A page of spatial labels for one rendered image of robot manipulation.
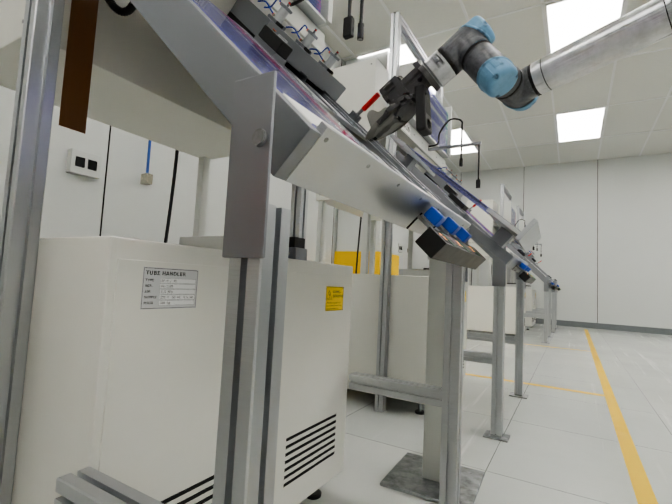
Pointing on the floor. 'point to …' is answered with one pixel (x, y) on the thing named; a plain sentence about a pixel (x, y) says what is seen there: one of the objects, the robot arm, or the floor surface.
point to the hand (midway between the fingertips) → (372, 138)
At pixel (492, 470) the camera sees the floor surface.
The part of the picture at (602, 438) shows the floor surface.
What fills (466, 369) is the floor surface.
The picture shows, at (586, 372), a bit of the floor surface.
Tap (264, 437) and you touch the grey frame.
